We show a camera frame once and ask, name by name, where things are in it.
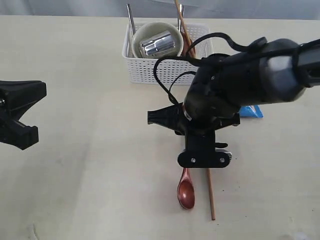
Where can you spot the silver metal fork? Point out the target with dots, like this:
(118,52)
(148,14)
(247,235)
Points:
(180,13)

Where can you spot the blue Lay's chips bag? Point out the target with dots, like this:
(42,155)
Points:
(251,111)

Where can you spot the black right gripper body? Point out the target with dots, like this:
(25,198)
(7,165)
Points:
(173,118)

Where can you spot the white perforated plastic basket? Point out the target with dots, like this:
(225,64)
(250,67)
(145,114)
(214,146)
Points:
(140,70)

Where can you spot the brown wooden plate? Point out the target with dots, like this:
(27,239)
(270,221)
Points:
(186,45)

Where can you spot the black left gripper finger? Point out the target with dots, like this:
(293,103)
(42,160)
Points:
(17,97)
(18,135)

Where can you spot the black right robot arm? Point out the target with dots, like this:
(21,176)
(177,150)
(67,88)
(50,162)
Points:
(261,73)

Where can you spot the shiny stainless steel cup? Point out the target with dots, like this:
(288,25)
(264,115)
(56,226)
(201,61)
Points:
(158,45)

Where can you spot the dark red wooden spoon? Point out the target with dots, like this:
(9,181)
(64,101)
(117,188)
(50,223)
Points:
(185,190)

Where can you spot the white ceramic bowl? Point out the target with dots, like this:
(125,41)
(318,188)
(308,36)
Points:
(152,28)

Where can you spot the silver metal knife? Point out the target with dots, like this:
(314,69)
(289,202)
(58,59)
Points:
(131,19)

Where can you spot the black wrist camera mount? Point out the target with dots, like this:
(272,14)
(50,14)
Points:
(202,151)

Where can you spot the light wooden chopstick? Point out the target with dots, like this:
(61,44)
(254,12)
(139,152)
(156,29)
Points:
(211,194)
(184,28)

